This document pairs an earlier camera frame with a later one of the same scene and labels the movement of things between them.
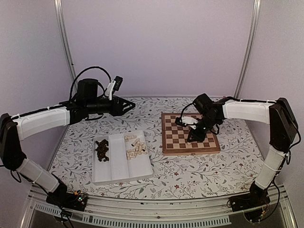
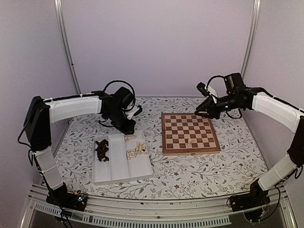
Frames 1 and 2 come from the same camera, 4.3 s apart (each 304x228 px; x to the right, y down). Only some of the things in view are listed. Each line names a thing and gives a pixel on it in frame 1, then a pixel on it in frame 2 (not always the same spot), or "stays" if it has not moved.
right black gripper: (199, 137) -> (210, 108)
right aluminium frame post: (253, 25) stays
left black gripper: (117, 108) -> (128, 129)
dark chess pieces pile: (102, 149) stays
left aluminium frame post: (59, 13) stays
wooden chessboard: (175, 137) stays
